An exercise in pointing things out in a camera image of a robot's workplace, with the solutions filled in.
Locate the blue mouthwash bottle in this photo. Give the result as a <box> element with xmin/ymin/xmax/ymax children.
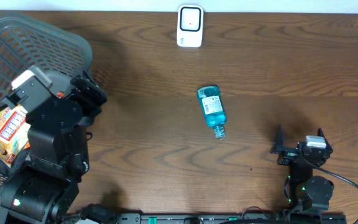
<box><xmin>197</xmin><ymin>85</ymin><xmax>227</xmax><ymax>139</ymax></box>

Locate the yellow snack bag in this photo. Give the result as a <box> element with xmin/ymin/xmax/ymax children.
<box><xmin>0</xmin><ymin>105</ymin><xmax>30</xmax><ymax>167</ymax></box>

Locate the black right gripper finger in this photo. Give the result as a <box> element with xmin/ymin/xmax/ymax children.
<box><xmin>318</xmin><ymin>128</ymin><xmax>329</xmax><ymax>146</ymax></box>
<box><xmin>273</xmin><ymin>124</ymin><xmax>284</xmax><ymax>148</ymax></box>

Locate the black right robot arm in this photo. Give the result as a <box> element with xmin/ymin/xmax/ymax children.
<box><xmin>270</xmin><ymin>127</ymin><xmax>334</xmax><ymax>223</ymax></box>

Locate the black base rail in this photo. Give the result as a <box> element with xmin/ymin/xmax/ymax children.
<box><xmin>115</xmin><ymin>210</ymin><xmax>347</xmax><ymax>224</ymax></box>

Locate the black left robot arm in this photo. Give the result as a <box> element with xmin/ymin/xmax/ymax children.
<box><xmin>0</xmin><ymin>75</ymin><xmax>107</xmax><ymax>223</ymax></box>

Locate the grey plastic shopping basket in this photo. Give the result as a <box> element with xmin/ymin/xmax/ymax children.
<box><xmin>0</xmin><ymin>14</ymin><xmax>94</xmax><ymax>188</ymax></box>

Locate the white barcode scanner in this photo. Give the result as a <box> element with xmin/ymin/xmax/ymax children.
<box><xmin>177</xmin><ymin>5</ymin><xmax>204</xmax><ymax>48</ymax></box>

